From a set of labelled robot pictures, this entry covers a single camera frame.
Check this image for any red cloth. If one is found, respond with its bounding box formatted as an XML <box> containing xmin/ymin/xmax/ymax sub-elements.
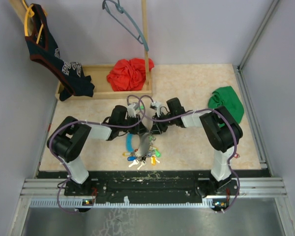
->
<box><xmin>106</xmin><ymin>58</ymin><xmax>146</xmax><ymax>91</ymax></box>

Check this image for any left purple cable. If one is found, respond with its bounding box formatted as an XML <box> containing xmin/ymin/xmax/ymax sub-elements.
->
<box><xmin>47</xmin><ymin>94</ymin><xmax>147</xmax><ymax>214</ymax></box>

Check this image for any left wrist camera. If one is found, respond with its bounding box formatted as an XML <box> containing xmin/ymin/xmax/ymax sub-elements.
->
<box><xmin>127</xmin><ymin>103</ymin><xmax>139</xmax><ymax>118</ymax></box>

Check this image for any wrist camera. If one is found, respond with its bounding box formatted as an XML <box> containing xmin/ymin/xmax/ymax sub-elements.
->
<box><xmin>127</xmin><ymin>103</ymin><xmax>139</xmax><ymax>118</ymax></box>
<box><xmin>149</xmin><ymin>101</ymin><xmax>164</xmax><ymax>118</ymax></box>

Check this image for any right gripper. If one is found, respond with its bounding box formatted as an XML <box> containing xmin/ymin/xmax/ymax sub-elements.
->
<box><xmin>149</xmin><ymin>111</ymin><xmax>176</xmax><ymax>135</ymax></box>

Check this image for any grey-blue clothes hanger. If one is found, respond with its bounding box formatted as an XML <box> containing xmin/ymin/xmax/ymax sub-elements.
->
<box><xmin>102</xmin><ymin>0</ymin><xmax>149</xmax><ymax>52</ymax></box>

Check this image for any yellow clothes hanger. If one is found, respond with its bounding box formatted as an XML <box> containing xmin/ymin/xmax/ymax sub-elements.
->
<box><xmin>21</xmin><ymin>0</ymin><xmax>44</xmax><ymax>44</ymax></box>

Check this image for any navy tank top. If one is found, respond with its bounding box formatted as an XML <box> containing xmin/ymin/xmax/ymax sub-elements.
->
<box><xmin>24</xmin><ymin>3</ymin><xmax>95</xmax><ymax>101</ymax></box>

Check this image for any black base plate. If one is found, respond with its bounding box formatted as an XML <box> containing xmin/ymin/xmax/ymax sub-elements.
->
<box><xmin>63</xmin><ymin>169</ymin><xmax>227</xmax><ymax>204</ymax></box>

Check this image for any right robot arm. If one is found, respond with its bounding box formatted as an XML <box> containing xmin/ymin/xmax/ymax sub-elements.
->
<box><xmin>150</xmin><ymin>97</ymin><xmax>243</xmax><ymax>195</ymax></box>

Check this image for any large metal keyring with keys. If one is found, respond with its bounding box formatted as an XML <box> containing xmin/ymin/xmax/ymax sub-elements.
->
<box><xmin>122</xmin><ymin>133</ymin><xmax>161</xmax><ymax>170</ymax></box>

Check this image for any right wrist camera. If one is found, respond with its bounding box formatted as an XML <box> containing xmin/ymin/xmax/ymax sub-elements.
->
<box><xmin>149</xmin><ymin>101</ymin><xmax>164</xmax><ymax>118</ymax></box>

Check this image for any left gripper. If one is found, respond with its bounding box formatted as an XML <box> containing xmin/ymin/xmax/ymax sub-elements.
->
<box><xmin>118</xmin><ymin>114</ymin><xmax>148</xmax><ymax>135</ymax></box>

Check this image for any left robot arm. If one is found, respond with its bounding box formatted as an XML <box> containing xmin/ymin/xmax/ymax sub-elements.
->
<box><xmin>47</xmin><ymin>103</ymin><xmax>150</xmax><ymax>195</ymax></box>

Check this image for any green cloth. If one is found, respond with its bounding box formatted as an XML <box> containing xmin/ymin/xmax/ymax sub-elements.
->
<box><xmin>207</xmin><ymin>86</ymin><xmax>244</xmax><ymax>124</ymax></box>

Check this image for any wooden rack tray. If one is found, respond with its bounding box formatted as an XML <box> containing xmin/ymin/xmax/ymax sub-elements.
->
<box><xmin>10</xmin><ymin>0</ymin><xmax>152</xmax><ymax>99</ymax></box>

